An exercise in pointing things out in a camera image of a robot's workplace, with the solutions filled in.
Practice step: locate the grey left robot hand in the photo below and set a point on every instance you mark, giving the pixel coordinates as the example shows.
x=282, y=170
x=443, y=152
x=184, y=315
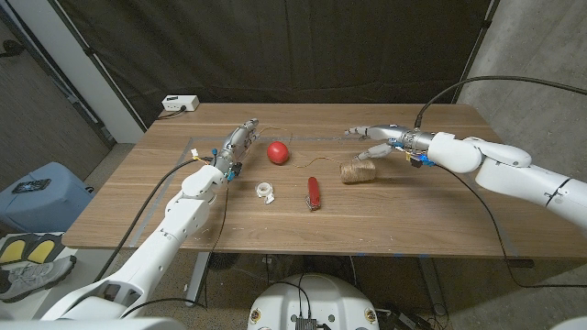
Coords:
x=234, y=146

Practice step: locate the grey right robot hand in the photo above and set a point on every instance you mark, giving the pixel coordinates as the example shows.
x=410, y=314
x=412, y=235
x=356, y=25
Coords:
x=399, y=135

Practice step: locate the brown jute twine spool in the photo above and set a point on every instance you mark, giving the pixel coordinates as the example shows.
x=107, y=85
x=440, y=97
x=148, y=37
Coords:
x=357, y=172

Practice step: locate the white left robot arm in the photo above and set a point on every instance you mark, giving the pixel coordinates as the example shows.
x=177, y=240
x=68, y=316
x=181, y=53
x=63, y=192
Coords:
x=183, y=220

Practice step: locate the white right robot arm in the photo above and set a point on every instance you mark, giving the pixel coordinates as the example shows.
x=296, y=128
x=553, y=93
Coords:
x=513, y=179

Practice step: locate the red ball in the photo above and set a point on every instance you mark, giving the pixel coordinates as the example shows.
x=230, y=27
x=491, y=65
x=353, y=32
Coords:
x=278, y=153

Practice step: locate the small white tape roll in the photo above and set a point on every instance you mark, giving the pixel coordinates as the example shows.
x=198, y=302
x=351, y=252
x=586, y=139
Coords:
x=264, y=190

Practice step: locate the red swiss knife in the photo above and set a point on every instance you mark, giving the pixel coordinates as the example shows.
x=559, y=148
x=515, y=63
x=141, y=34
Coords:
x=313, y=192

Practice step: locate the white power box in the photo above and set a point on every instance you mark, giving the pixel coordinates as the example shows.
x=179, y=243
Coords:
x=180, y=102

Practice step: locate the black ribbed round object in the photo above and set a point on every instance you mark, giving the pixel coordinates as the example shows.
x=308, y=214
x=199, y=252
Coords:
x=223, y=260

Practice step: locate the black backdrop curtain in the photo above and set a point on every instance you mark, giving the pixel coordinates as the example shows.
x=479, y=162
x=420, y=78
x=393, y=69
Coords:
x=183, y=36

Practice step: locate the black backdrop stand pole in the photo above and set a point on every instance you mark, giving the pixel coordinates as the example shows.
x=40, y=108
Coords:
x=91, y=52
x=484, y=24

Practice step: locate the grey metal table leg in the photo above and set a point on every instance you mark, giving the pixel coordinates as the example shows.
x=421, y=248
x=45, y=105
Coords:
x=431, y=284
x=197, y=284

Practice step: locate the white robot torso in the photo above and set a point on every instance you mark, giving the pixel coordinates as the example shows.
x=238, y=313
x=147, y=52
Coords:
x=330, y=298

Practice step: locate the black floor power strip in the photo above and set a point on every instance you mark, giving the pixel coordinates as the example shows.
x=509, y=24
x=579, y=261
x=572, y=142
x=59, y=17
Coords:
x=403, y=321

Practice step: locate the small black electronics box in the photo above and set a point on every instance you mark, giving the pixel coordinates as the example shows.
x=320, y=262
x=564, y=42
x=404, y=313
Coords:
x=306, y=323

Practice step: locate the blue plastic container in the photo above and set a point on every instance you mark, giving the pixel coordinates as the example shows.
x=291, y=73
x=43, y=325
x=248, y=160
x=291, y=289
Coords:
x=46, y=201

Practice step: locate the black phone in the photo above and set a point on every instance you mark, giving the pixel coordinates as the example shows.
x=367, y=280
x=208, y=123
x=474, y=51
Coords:
x=31, y=185

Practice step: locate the black shoe yellow insole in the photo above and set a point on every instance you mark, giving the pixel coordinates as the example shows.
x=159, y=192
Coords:
x=41, y=251
x=14, y=249

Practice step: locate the grey sneaker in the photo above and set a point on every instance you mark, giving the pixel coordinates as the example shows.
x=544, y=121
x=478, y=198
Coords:
x=36, y=277

